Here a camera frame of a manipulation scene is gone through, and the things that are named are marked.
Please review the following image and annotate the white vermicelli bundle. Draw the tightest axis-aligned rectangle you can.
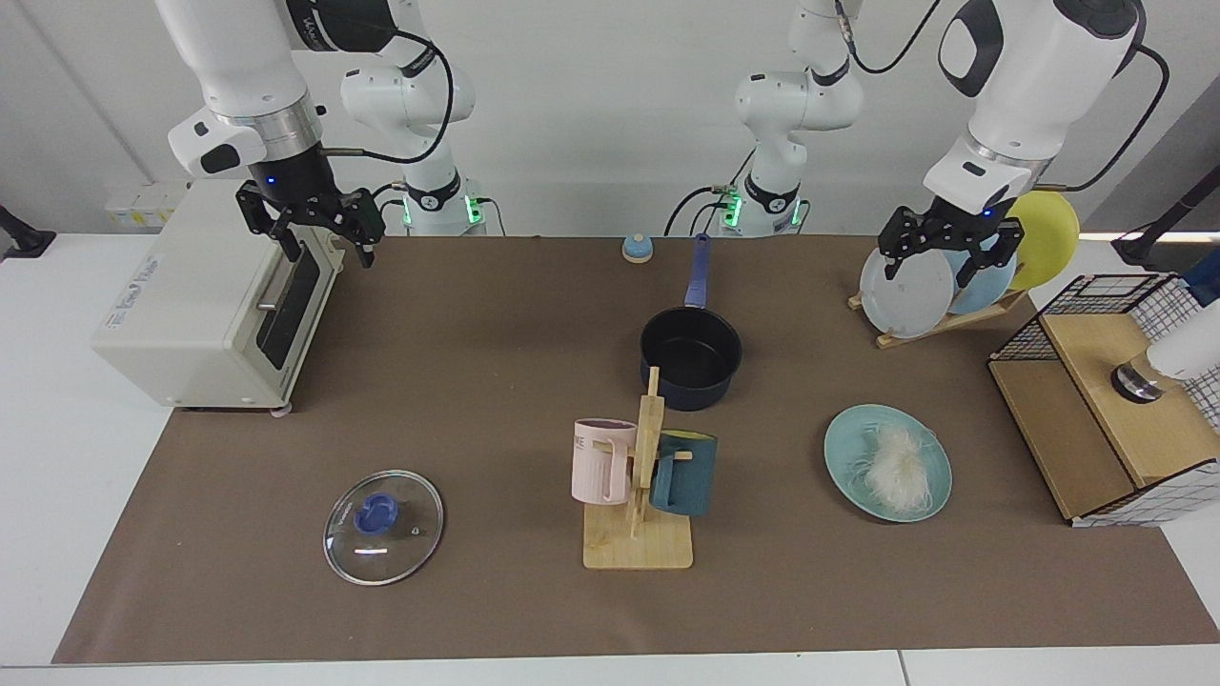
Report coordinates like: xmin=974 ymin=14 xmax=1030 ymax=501
xmin=844 ymin=424 xmax=940 ymax=515

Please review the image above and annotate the glass lid with blue knob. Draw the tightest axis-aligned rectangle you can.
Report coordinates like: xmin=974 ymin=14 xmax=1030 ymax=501
xmin=322 ymin=469 xmax=445 ymax=586

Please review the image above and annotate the light blue plate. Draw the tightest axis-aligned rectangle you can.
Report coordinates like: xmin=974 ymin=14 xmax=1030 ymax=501
xmin=939 ymin=243 xmax=1019 ymax=316

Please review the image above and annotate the grey plate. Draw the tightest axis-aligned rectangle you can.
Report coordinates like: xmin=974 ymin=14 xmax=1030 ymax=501
xmin=859 ymin=243 xmax=957 ymax=339

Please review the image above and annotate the wooden plate rack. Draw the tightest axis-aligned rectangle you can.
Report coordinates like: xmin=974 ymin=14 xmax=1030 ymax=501
xmin=847 ymin=289 xmax=1030 ymax=350

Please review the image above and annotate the yellow plate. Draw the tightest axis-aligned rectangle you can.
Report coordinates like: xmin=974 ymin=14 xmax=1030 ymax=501
xmin=1001 ymin=191 xmax=1082 ymax=292

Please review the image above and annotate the teal plate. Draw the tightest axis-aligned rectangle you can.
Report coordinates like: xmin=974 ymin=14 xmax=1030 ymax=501
xmin=823 ymin=404 xmax=954 ymax=523

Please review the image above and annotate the pale toaster oven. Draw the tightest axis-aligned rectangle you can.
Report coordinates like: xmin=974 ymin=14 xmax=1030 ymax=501
xmin=91 ymin=181 xmax=346 ymax=417

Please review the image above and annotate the black pole stand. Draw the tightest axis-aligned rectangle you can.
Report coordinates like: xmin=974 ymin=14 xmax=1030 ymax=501
xmin=1110 ymin=164 xmax=1220 ymax=268

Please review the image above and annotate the brown table cloth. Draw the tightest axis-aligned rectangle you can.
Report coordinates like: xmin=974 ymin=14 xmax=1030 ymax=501
xmin=52 ymin=235 xmax=1220 ymax=665

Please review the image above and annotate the black clamp stand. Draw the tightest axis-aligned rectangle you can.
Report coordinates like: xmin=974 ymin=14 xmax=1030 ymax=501
xmin=0 ymin=205 xmax=56 ymax=260

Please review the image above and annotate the dark teal cup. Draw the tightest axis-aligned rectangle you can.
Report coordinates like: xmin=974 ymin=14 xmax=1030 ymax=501
xmin=650 ymin=431 xmax=718 ymax=518

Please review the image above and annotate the pink cup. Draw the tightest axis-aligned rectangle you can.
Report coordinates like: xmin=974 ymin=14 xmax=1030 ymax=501
xmin=571 ymin=417 xmax=638 ymax=506

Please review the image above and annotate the wooden cup stand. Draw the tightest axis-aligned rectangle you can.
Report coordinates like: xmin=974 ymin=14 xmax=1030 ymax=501
xmin=582 ymin=367 xmax=695 ymax=571

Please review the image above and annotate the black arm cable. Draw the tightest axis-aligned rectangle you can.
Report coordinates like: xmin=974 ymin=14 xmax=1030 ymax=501
xmin=1034 ymin=43 xmax=1171 ymax=192
xmin=319 ymin=29 xmax=457 ymax=165

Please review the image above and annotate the white wall socket strip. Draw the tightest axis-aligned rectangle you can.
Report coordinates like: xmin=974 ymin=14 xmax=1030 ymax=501
xmin=103 ymin=181 xmax=192 ymax=230

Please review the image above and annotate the wire basket with wooden floor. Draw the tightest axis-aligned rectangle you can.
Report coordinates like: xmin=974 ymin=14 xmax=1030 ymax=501
xmin=987 ymin=272 xmax=1220 ymax=528

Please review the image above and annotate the black pot with blue handle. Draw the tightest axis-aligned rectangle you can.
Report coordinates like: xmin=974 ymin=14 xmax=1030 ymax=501
xmin=639 ymin=233 xmax=744 ymax=413

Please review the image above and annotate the white cylinder with silver ring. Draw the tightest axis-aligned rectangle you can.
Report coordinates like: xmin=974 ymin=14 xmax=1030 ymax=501
xmin=1110 ymin=324 xmax=1220 ymax=404

